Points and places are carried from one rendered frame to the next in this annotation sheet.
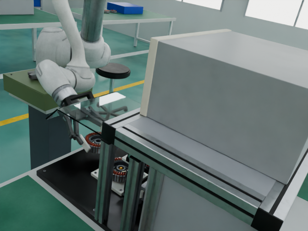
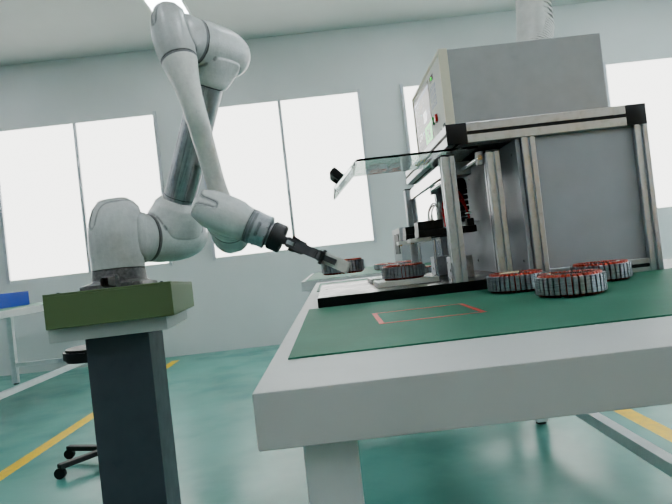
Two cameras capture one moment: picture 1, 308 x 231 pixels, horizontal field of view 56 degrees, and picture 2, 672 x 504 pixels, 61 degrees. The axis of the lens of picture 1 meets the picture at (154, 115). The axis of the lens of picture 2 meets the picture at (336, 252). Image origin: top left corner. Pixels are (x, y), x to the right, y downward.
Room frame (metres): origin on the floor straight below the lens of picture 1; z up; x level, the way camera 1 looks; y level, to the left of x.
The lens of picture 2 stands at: (-0.27, 1.04, 0.85)
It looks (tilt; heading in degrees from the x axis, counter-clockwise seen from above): 1 degrees up; 326
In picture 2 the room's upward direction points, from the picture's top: 6 degrees counter-clockwise
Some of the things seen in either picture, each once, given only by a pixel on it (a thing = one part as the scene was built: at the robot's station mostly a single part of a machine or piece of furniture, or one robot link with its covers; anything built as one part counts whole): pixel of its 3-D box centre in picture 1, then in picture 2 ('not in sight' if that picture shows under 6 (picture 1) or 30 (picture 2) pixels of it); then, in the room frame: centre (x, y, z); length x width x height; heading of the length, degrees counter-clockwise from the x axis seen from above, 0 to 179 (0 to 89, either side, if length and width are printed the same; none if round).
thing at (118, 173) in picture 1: (120, 169); (403, 271); (0.86, 0.09, 0.80); 0.11 x 0.11 x 0.04
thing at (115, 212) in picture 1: (143, 167); (405, 284); (0.96, 0.01, 0.76); 0.64 x 0.47 x 0.02; 147
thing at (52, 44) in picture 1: (53, 47); (118, 233); (1.56, 0.61, 1.00); 0.18 x 0.16 x 0.22; 109
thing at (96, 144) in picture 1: (98, 142); (342, 266); (0.97, 0.20, 0.83); 0.11 x 0.11 x 0.04
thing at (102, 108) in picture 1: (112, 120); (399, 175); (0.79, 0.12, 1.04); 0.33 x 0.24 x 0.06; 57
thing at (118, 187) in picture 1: (120, 174); (404, 280); (0.86, 0.09, 0.78); 0.15 x 0.15 x 0.01; 57
